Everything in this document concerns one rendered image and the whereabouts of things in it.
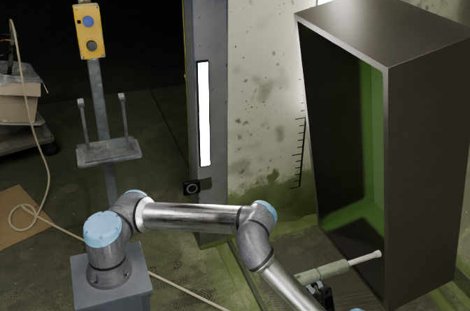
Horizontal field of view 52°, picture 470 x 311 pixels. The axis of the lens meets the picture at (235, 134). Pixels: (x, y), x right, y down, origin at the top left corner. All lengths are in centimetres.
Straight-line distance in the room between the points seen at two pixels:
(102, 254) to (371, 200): 147
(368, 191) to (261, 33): 101
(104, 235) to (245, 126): 112
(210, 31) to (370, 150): 100
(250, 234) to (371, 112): 97
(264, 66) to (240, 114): 30
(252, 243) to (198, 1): 119
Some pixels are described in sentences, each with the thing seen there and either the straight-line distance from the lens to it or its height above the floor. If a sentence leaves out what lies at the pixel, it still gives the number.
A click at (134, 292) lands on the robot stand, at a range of 210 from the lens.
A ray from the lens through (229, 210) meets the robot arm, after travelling 188.
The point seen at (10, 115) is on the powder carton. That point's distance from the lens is 406.
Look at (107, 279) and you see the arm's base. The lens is 210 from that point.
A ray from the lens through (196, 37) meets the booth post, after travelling 243.
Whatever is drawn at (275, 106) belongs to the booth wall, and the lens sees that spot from 274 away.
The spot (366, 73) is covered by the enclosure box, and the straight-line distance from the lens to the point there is 229.
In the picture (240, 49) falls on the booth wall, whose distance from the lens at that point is 252.
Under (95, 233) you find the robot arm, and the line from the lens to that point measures 198.
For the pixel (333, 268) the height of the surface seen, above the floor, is 57.
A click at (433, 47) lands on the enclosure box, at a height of 167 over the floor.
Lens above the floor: 218
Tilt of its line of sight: 30 degrees down
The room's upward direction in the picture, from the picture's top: 1 degrees clockwise
